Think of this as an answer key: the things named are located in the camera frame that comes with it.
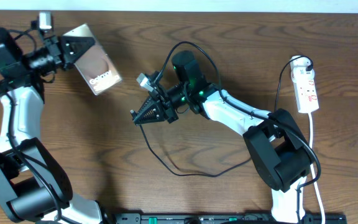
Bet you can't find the black charger cable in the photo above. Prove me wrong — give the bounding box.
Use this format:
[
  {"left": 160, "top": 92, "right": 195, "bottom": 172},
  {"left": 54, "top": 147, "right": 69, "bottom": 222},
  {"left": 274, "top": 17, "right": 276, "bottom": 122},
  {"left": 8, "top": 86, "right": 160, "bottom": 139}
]
[{"left": 130, "top": 55, "right": 314, "bottom": 178}]

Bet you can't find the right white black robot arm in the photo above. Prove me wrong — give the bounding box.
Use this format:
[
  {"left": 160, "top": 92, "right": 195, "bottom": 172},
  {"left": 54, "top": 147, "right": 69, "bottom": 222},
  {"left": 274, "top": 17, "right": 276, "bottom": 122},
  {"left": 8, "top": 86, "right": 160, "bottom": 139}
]
[{"left": 131, "top": 50, "right": 316, "bottom": 223}]

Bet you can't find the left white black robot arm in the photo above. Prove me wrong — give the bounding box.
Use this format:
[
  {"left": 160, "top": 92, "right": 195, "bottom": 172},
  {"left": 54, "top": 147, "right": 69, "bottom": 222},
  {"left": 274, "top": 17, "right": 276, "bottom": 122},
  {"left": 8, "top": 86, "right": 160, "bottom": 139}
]
[{"left": 0, "top": 27, "right": 108, "bottom": 223}]

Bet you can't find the white power strip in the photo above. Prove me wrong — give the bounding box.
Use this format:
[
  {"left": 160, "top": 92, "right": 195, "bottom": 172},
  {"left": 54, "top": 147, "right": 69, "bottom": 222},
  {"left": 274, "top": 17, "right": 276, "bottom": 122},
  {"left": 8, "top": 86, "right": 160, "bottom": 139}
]
[{"left": 290, "top": 55, "right": 319, "bottom": 114}]

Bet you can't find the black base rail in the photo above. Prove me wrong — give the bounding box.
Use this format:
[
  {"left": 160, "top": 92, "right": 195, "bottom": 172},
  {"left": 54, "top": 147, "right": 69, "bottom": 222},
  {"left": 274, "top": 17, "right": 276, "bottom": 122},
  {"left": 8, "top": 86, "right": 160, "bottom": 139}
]
[{"left": 104, "top": 212, "right": 347, "bottom": 224}]

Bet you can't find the white power strip cord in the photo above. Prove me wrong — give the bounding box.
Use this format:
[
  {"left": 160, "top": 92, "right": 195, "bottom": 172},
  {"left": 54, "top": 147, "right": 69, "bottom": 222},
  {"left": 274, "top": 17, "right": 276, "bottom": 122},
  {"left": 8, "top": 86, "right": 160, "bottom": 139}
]
[{"left": 307, "top": 112, "right": 326, "bottom": 224}]

